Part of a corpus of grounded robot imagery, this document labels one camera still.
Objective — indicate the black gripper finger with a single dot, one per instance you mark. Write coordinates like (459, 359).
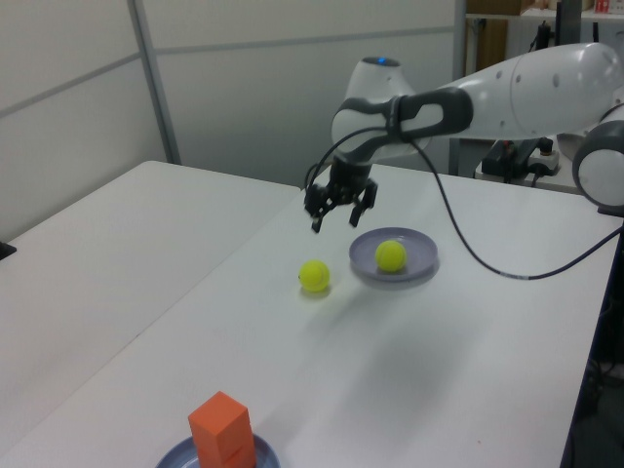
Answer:
(319, 214)
(363, 207)

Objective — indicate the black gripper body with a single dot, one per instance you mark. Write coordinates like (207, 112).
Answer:
(351, 178)

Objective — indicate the yellow tennis ball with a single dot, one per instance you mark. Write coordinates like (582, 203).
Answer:
(314, 275)
(390, 255)

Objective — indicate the orange foam cube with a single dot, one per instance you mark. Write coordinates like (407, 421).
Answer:
(239, 458)
(219, 419)

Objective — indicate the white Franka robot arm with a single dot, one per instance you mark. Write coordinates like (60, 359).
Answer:
(512, 97)

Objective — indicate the purple plastic plate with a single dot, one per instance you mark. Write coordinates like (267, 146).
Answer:
(419, 253)

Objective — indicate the black power box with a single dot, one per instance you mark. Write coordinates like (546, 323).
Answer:
(499, 163)

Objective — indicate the grey emergency stop button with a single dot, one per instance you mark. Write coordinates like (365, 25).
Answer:
(545, 156)

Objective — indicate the white side desk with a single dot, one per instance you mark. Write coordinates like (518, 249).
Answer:
(551, 183)

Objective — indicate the brown wooden cabinet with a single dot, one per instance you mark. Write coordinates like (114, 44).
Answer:
(490, 46)

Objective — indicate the blue plastic plate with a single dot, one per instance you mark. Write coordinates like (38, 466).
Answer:
(265, 453)

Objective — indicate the black stand with base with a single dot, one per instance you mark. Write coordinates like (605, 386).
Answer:
(612, 210)

